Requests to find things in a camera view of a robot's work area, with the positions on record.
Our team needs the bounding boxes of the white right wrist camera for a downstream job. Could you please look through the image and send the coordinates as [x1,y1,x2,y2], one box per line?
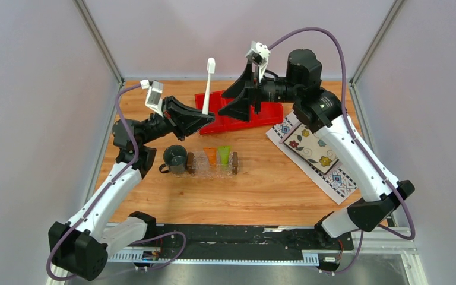
[245,41,271,74]

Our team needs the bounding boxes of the floral square plate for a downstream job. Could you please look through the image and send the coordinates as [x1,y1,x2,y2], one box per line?
[281,123,339,175]

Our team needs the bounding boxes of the patterned white cloth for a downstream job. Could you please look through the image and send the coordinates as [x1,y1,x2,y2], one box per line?
[266,113,357,205]

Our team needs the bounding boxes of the white toothbrush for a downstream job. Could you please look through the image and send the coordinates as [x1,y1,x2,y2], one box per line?
[202,57,216,115]

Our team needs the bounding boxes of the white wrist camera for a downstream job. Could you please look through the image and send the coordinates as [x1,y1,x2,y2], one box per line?
[140,80,164,116]
[245,41,271,74]

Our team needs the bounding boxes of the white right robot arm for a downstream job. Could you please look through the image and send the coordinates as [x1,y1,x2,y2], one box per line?
[219,49,415,249]

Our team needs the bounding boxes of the dark grey mug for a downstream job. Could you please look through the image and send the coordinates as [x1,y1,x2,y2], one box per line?
[159,145,188,175]

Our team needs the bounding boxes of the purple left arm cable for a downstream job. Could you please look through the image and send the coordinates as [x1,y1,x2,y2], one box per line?
[46,83,188,282]

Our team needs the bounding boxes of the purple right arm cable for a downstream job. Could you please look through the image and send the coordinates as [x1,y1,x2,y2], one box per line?
[267,26,416,276]

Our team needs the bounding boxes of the aluminium frame rail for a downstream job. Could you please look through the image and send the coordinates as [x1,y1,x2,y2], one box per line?
[47,222,429,285]

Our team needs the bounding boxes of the red three-compartment bin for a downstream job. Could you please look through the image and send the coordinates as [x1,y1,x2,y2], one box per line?
[199,90,283,135]

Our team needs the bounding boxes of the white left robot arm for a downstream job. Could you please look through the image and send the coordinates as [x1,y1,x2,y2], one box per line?
[46,96,215,281]

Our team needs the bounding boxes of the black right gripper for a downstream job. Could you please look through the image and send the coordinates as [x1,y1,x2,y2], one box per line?
[218,60,302,122]

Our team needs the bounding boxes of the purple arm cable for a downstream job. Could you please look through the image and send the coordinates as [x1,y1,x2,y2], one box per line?
[46,83,188,282]
[267,26,416,276]

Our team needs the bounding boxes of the clear textured acrylic tray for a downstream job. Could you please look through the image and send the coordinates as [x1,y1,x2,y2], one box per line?
[174,151,241,179]

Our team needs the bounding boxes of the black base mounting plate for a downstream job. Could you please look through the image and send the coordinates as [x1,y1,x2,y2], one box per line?
[144,224,354,261]

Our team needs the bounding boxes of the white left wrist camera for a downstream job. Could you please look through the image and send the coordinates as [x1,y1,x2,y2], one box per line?
[140,80,164,116]

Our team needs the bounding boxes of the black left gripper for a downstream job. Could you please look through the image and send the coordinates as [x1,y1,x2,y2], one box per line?
[140,96,215,146]

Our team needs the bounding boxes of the green toothpaste tube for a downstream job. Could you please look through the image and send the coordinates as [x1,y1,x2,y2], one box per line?
[217,145,231,165]

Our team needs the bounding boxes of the orange toothpaste tube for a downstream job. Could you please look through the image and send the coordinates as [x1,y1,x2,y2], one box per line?
[203,147,217,166]

